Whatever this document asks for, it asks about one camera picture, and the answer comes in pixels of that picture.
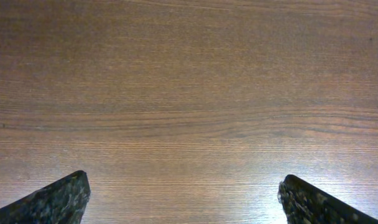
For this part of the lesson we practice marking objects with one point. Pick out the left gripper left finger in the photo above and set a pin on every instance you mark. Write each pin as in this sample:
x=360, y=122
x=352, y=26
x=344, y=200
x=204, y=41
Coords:
x=61, y=202

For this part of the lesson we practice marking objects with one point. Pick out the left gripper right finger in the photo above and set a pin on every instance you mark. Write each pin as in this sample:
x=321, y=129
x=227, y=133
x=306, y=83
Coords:
x=304, y=203

